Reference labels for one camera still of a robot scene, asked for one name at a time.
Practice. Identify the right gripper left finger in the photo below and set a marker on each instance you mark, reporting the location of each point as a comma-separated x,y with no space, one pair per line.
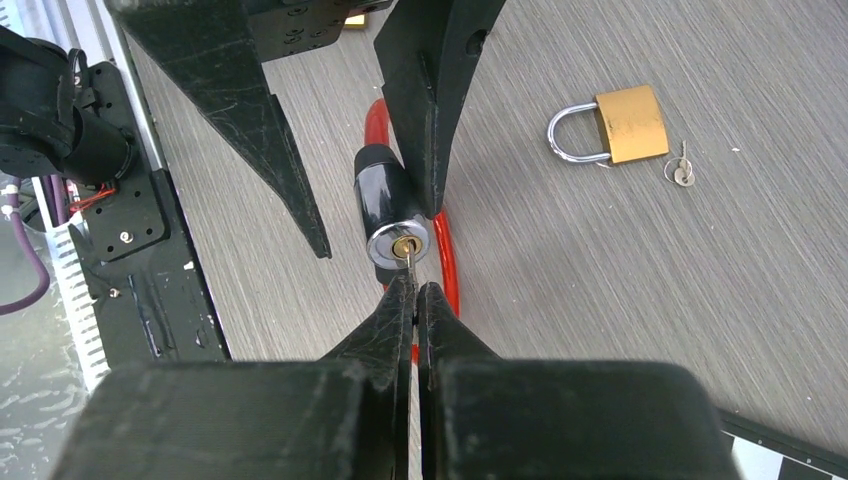
382,345

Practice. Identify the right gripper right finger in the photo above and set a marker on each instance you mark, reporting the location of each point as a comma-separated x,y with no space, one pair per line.
441,336

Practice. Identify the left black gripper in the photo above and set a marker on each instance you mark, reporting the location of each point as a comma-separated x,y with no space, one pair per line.
428,52

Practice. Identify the red cable lock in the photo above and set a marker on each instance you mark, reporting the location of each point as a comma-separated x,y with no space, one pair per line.
393,221

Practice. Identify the small brass padlock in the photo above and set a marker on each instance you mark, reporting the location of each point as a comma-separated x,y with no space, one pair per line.
356,22

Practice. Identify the silver key bunch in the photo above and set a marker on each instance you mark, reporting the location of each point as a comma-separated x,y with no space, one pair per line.
409,255

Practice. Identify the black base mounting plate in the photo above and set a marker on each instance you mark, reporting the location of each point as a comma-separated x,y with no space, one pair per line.
150,298

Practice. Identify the large brass padlock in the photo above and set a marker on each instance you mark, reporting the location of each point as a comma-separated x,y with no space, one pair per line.
630,122

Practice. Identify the large padlock keys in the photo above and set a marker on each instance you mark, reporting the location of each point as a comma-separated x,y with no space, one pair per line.
680,170

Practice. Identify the black white chessboard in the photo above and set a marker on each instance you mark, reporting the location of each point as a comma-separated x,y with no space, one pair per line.
763,453

